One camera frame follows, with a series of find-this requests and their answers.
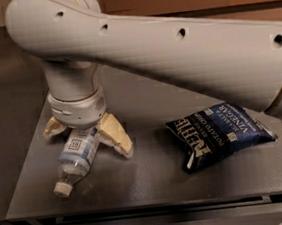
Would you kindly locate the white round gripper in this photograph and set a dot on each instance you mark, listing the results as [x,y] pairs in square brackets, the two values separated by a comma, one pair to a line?
[78,111]

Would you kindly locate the blue label plastic bottle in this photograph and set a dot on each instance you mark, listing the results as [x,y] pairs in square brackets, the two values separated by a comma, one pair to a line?
[76,159]

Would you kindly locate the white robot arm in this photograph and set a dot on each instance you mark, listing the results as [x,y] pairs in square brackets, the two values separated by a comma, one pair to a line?
[236,61]

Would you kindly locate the dark blue chips bag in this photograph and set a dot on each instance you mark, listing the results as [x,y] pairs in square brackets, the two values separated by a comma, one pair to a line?
[211,135]

